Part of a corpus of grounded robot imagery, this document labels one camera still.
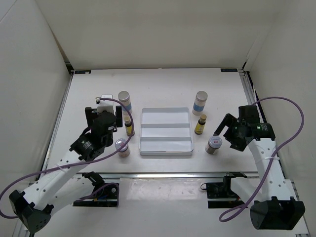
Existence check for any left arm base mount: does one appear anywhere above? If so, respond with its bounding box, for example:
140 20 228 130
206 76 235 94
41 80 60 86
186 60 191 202
73 172 119 207

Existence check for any right dark corner label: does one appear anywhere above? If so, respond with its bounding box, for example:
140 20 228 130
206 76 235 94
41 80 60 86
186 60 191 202
220 68 238 73

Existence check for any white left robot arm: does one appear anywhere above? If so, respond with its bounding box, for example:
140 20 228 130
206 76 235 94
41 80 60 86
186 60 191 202
9 106 123 234

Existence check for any small yellow-label bottle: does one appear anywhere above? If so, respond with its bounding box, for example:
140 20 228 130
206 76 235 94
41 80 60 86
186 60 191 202
124 116 135 136
194 114 207 135

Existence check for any left dark corner label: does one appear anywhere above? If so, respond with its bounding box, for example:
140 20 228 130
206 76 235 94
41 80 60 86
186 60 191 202
74 70 91 75

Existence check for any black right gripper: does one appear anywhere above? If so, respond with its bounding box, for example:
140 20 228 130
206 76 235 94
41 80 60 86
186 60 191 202
213 113 246 152

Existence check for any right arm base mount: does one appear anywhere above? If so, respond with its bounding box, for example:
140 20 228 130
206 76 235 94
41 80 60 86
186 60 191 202
200 172 247 209

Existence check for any tall blue-label jar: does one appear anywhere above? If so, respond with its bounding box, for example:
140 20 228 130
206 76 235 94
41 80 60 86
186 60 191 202
118 91 132 116
192 91 208 116

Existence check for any left small yellow-label bottle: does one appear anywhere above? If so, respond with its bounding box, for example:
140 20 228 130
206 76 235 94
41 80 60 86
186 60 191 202
124 116 135 136

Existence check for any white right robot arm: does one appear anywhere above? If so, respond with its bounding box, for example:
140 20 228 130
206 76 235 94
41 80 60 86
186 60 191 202
214 113 305 230

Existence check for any aluminium frame rail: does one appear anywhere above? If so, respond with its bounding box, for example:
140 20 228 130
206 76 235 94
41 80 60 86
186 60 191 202
74 172 260 179

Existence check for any right small yellow-label bottle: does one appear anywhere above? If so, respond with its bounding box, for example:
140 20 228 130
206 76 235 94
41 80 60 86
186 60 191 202
194 114 207 135

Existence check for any short spice jar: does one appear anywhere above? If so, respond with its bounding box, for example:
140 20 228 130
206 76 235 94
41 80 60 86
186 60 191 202
205 136 223 155
115 138 130 158

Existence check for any dark corner label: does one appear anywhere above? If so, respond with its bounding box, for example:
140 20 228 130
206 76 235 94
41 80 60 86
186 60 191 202
220 68 238 73
74 70 91 75

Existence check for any left tall blue-label jar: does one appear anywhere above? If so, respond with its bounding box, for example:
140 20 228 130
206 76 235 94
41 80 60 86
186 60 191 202
118 91 132 116

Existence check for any right tall blue-label jar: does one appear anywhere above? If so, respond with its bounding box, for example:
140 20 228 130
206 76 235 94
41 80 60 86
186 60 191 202
192 91 208 116

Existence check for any white divided tray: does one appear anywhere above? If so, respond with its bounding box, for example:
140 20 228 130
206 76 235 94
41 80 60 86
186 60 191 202
139 107 194 157

